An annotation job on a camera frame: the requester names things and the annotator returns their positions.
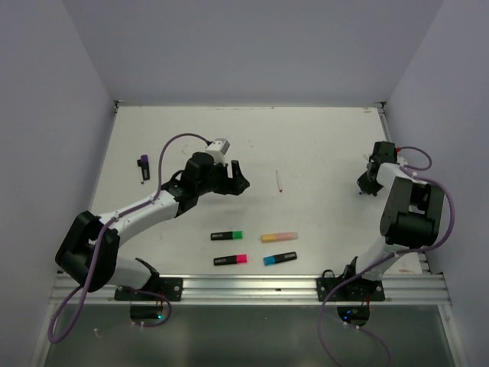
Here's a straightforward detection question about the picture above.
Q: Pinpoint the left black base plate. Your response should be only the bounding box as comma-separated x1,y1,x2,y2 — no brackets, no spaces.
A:
115,276,183,302

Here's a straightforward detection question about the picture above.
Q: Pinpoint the purple black highlighter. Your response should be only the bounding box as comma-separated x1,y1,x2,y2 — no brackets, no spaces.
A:
137,154,151,184

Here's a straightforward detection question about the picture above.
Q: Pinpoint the green black highlighter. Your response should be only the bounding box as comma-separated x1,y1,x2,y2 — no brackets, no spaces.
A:
210,231,244,241

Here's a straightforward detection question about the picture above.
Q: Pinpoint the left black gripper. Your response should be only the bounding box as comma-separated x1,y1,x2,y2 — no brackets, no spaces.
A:
196,159,249,196

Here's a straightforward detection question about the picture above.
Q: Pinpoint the orange pink highlighter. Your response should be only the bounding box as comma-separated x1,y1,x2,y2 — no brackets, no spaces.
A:
261,232,298,243

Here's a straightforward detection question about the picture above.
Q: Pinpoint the right aluminium side rail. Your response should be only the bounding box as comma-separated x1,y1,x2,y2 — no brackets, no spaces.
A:
377,107,430,276

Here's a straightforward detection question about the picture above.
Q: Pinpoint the red pen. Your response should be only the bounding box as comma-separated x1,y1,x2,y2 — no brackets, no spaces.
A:
275,171,283,193

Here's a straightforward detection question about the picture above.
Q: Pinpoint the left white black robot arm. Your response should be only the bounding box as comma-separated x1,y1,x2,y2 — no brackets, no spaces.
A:
55,152,250,300

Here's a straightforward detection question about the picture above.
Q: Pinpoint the pink black highlighter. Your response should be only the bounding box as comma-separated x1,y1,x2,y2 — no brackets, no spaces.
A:
213,254,248,266

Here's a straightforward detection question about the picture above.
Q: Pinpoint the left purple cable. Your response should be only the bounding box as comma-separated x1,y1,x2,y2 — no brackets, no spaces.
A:
48,132,209,343

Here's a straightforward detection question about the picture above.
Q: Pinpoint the blue black highlighter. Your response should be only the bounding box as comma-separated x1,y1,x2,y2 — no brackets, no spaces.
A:
263,252,297,266

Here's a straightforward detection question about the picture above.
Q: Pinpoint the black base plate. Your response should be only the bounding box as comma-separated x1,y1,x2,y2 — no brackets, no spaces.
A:
115,276,183,302
316,277,386,302

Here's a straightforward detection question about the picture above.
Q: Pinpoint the aluminium front rail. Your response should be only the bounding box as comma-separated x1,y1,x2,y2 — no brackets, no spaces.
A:
51,271,448,305

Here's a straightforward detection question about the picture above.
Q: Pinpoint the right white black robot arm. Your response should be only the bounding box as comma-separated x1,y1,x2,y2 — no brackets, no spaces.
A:
340,141,446,300

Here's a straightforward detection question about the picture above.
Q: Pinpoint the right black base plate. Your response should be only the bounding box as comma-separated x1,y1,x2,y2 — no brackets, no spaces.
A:
316,277,386,302

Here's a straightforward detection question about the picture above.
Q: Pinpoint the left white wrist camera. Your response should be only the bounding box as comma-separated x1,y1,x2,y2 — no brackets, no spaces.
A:
205,138,230,164

